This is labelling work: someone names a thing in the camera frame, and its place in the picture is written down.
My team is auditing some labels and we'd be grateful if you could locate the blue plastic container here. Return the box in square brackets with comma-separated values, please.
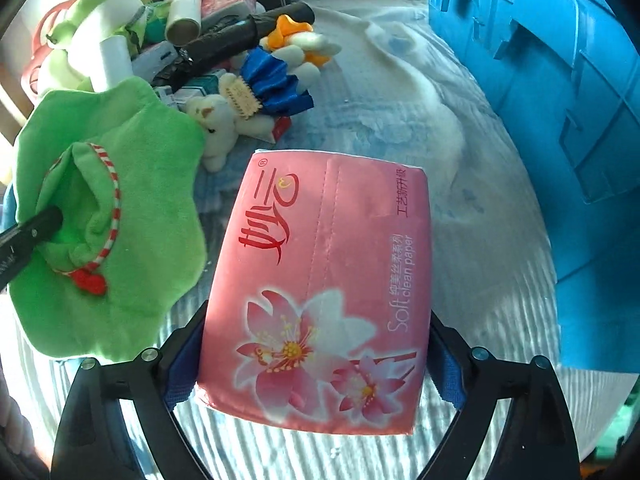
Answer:
[404, 0, 640, 381]

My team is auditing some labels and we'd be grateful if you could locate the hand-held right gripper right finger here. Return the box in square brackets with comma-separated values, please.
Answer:
[424, 309, 582, 480]

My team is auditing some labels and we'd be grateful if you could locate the white paper roll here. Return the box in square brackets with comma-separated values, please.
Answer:
[100, 35, 134, 92]
[165, 0, 202, 43]

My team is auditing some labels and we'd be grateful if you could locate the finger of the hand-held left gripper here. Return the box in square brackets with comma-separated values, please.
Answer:
[0, 207, 64, 293]

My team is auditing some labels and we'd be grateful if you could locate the pink floral tissue pack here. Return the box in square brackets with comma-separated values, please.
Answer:
[195, 149, 433, 436]

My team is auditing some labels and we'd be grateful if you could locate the white bear plush blue ribbon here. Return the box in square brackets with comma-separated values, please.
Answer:
[184, 47, 315, 173]

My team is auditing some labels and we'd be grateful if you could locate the green white small box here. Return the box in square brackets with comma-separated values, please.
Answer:
[175, 72, 223, 106]

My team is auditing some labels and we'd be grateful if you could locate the green plush pouch red trim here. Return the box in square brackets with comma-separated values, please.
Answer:
[9, 77, 208, 363]

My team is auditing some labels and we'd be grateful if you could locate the green frog plush toy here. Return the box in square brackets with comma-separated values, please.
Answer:
[37, 0, 148, 93]

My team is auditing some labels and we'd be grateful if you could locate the yellow white duck plush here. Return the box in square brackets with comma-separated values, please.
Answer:
[259, 14, 342, 86]

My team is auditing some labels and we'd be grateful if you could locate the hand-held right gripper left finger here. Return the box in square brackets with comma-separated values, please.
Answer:
[51, 300, 217, 480]

